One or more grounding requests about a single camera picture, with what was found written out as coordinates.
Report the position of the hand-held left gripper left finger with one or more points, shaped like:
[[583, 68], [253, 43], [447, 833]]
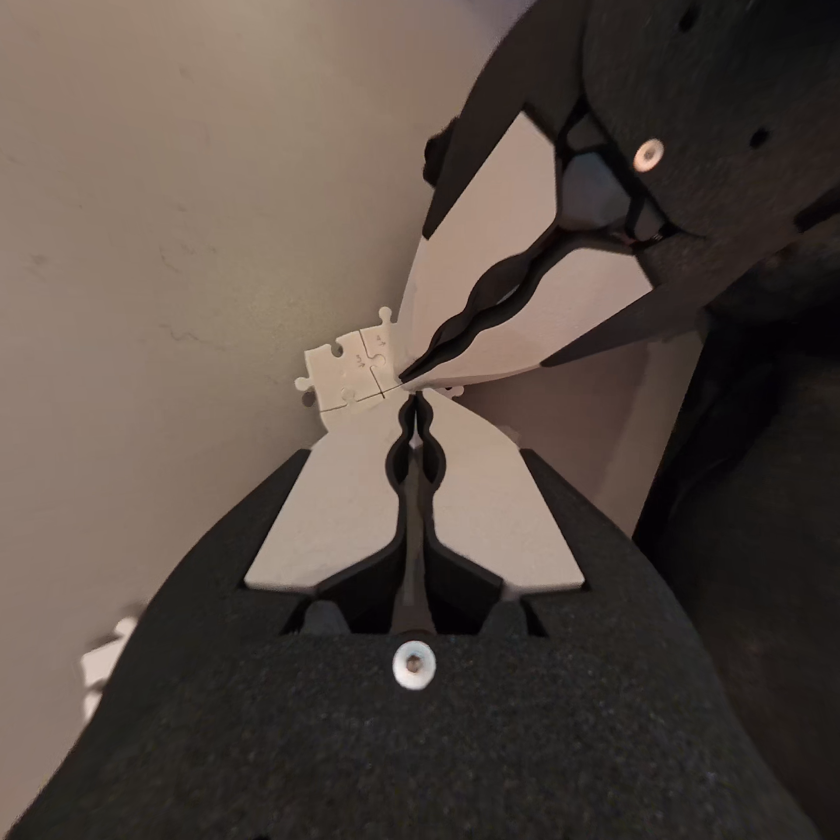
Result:
[[321, 525]]

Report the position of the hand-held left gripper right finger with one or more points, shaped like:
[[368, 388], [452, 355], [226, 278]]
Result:
[[512, 525]]

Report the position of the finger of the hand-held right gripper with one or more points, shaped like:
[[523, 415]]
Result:
[[485, 210], [577, 308]]

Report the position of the joined white puzzle pieces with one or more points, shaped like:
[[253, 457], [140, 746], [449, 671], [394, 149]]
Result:
[[108, 656], [341, 374]]

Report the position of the person's dark clothing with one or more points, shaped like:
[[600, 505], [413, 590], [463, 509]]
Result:
[[754, 525]]

